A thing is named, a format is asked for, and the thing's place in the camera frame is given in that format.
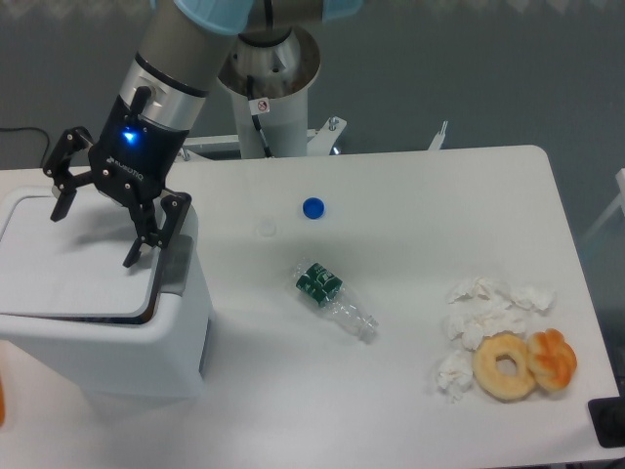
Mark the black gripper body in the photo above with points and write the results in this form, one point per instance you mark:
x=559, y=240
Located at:
x=133, y=156

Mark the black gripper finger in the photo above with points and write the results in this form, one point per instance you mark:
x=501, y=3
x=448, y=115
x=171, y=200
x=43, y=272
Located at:
x=174, y=205
x=57, y=167

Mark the white trash can lid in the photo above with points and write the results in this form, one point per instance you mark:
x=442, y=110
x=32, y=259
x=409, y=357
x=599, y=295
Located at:
x=72, y=268

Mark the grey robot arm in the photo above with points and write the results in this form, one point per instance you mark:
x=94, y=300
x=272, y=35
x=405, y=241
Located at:
x=173, y=72

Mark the white bottle cap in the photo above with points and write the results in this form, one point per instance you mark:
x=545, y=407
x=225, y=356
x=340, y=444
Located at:
x=266, y=228

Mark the white trash can body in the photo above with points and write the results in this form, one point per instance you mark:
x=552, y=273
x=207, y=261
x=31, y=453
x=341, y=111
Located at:
x=158, y=353

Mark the blue bottle cap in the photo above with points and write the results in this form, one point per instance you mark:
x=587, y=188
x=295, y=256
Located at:
x=313, y=208

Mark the clear crushed plastic bottle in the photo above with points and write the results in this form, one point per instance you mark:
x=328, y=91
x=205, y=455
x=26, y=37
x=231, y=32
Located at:
x=321, y=292

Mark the orange object at left edge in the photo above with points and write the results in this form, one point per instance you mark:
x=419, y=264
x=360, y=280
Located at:
x=2, y=404

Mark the large crumpled white tissue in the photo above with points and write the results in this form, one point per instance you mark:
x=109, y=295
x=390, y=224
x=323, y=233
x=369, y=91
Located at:
x=483, y=307

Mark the small crumpled white tissue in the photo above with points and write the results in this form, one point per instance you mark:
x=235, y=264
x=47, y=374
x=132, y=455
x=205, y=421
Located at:
x=454, y=375

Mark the orange twisted bread roll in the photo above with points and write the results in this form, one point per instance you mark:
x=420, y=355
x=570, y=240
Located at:
x=550, y=359

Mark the black device at table corner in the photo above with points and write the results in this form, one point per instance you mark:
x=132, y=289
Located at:
x=607, y=415

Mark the white metal base frame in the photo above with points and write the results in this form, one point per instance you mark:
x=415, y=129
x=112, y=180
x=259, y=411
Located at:
x=320, y=142

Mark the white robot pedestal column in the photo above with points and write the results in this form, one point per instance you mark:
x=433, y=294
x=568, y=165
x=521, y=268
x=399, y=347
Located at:
x=268, y=76

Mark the plain ring doughnut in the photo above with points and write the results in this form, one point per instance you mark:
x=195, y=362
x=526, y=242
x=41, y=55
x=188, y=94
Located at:
x=500, y=368

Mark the white frame at right edge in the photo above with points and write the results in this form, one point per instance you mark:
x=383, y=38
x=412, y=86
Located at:
x=616, y=205

